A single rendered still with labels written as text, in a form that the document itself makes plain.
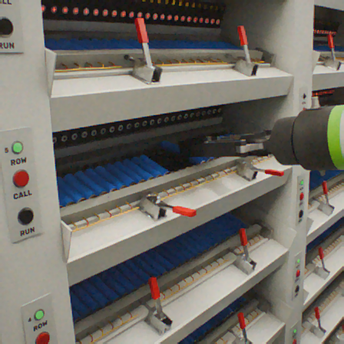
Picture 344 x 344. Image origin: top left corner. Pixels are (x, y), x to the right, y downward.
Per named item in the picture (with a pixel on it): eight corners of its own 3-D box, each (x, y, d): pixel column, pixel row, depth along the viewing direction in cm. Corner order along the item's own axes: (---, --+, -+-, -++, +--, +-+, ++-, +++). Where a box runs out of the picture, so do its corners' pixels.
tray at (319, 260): (368, 244, 159) (385, 213, 153) (296, 318, 115) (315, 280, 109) (320, 216, 170) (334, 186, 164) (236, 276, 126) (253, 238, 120)
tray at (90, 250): (286, 183, 99) (300, 146, 95) (62, 289, 55) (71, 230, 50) (217, 144, 109) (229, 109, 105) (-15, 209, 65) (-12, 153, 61)
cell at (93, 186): (81, 179, 70) (107, 200, 67) (72, 182, 69) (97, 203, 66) (83, 170, 70) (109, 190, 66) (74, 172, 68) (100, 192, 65)
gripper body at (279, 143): (312, 112, 68) (262, 117, 74) (288, 118, 62) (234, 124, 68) (317, 159, 69) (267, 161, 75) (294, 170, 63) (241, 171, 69)
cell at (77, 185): (71, 182, 69) (97, 203, 66) (61, 184, 68) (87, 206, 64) (73, 172, 68) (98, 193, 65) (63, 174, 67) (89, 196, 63)
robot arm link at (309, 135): (332, 181, 59) (355, 168, 66) (322, 96, 58) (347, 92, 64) (292, 182, 63) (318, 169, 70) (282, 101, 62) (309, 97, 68)
